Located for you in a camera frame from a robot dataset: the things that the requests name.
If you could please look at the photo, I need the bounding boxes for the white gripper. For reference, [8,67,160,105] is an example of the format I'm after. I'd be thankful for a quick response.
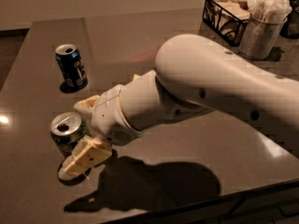
[58,85,143,181]

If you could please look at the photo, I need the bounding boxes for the green soda can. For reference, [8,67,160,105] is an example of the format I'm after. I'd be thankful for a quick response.
[50,112,90,158]

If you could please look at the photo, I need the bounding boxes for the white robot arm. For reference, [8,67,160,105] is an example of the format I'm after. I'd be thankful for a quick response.
[58,35,299,181]

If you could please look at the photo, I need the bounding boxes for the blue soda can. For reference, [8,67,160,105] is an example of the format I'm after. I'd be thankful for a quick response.
[55,44,88,91]

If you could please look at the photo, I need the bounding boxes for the yellow sponge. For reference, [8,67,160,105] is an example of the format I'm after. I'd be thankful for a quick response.
[133,74,141,80]

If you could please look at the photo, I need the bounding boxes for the brown napkins in basket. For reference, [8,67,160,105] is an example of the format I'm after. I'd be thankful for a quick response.
[212,0,249,20]

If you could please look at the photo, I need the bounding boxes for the metal mesh cup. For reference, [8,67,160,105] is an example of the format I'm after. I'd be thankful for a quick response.
[238,17,286,61]

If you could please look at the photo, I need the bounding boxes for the white packets in cup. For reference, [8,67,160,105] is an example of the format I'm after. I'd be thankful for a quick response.
[247,0,292,23]

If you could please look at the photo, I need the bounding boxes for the black wire napkin basket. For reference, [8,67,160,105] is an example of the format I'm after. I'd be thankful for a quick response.
[202,0,249,47]

